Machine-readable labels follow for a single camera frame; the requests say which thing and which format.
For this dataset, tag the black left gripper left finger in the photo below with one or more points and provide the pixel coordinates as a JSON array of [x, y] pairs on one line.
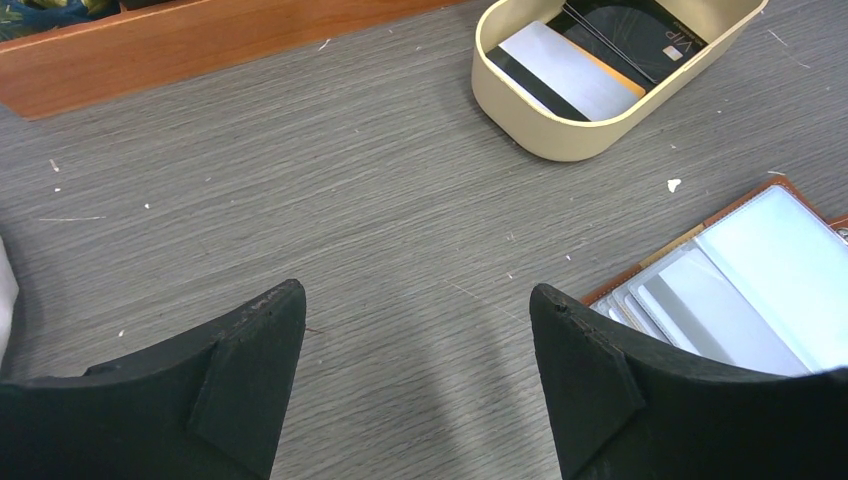
[[208, 403]]

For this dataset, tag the beige oval tray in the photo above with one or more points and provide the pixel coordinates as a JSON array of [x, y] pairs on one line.
[[562, 140]]

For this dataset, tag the orange wooden compartment box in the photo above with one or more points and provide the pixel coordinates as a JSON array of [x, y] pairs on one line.
[[60, 70]]

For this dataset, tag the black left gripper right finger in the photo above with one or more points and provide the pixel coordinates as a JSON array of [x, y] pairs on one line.
[[623, 405]]

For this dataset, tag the brown leather card holder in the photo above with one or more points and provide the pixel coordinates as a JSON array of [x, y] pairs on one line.
[[786, 260]]

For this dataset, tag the white card with black stripe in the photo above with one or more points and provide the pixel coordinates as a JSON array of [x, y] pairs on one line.
[[563, 78]]

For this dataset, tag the white cloth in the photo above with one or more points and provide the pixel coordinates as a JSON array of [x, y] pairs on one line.
[[9, 297]]

